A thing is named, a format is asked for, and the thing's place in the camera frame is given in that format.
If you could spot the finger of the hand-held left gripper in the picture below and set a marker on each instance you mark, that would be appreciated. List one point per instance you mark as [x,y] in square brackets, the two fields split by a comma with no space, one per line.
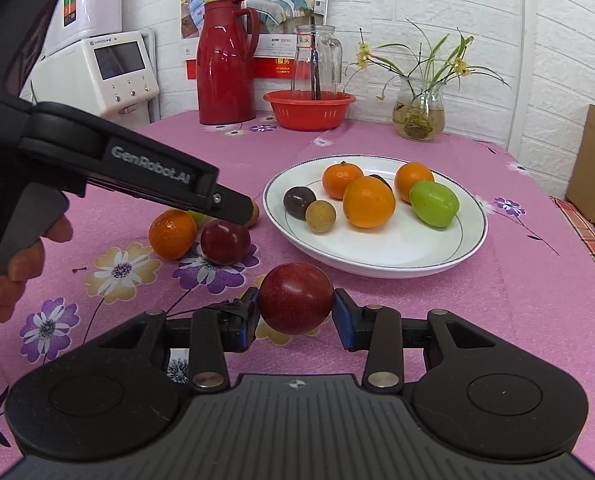
[232,207]

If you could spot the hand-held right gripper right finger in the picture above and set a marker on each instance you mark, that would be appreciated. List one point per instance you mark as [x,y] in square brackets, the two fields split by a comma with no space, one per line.
[342,320]

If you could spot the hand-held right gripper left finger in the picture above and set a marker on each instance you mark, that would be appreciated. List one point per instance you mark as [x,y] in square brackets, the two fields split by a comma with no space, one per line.
[251,315]

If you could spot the dark red apple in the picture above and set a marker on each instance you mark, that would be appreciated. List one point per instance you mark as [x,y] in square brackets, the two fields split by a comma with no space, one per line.
[225,242]
[296,297]

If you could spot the dark purple plum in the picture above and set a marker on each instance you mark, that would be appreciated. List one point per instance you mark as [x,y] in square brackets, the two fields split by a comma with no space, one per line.
[381,180]
[300,202]

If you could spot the white plate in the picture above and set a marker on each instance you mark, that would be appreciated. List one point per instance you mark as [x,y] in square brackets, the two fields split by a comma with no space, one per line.
[392,245]

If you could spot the smooth orange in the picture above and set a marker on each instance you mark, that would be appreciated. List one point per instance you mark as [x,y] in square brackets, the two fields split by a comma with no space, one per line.
[369,202]

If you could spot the green apple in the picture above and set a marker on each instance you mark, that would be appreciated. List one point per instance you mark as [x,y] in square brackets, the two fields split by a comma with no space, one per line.
[197,218]
[435,205]

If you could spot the person's left hand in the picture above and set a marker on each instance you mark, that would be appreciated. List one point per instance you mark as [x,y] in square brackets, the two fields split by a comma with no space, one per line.
[2,297]

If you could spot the bumpy orange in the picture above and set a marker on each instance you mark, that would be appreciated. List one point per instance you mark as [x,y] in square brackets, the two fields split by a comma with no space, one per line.
[172,234]

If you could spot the white appliance with screen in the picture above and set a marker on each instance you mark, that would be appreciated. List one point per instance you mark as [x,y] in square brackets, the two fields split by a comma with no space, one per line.
[122,90]

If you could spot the mandarin with stem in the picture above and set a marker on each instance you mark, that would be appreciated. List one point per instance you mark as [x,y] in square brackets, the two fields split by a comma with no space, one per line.
[340,180]

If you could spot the red plastic basket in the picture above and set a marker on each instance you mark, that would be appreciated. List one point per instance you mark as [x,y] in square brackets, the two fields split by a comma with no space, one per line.
[307,115]

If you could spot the red thermos jug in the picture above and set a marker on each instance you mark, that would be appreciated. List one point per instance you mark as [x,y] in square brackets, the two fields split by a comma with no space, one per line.
[225,70]

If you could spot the tall white appliance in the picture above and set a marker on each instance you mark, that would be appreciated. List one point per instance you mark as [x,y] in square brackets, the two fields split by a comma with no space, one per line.
[92,0]

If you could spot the pink floral tablecloth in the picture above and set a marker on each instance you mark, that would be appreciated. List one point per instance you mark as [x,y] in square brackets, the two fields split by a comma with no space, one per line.
[502,285]

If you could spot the glass pitcher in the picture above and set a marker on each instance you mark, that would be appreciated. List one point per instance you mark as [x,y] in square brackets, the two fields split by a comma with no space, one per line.
[322,60]

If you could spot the glass vase with orchid plant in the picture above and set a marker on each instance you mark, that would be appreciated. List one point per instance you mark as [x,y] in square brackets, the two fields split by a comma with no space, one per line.
[420,120]

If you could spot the red checked cloth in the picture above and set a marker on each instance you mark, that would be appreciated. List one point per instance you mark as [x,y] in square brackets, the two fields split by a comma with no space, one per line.
[575,225]

